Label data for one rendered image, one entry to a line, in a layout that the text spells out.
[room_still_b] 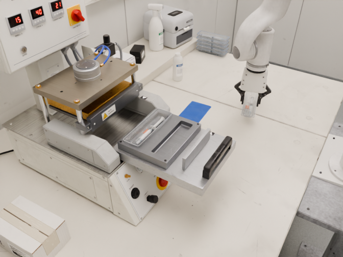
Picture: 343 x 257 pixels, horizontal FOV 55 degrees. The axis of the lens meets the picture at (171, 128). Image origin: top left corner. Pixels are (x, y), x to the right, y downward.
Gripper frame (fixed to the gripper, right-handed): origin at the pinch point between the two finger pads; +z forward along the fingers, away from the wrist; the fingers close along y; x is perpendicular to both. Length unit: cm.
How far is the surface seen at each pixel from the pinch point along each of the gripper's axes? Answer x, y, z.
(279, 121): 0.5, -13.7, 7.7
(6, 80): 28, 97, -10
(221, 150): 56, 5, -18
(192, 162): 58, 12, -14
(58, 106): 53, 55, -21
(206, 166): 63, 8, -18
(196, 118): 8.8, 21.1, 7.7
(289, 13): -190, -19, 23
